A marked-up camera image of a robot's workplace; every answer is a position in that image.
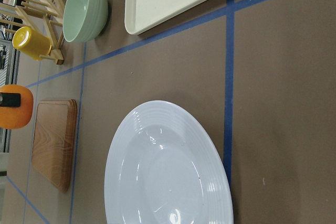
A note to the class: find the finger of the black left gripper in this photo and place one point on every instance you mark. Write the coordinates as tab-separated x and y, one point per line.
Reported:
10	100

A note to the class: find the orange fruit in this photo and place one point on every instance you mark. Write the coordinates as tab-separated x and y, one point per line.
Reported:
14	118

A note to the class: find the white round plate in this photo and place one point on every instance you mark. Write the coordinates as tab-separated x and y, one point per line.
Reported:
162	167

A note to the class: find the brown wooden tray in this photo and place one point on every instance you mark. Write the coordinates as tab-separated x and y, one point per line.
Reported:
54	140

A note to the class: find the yellow mug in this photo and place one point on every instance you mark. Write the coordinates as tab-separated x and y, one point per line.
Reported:
31	42

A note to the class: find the wooden peg drying rack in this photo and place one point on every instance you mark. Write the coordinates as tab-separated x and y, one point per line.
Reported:
44	16

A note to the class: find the green ceramic bowl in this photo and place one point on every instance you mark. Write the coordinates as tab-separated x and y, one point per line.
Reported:
84	19

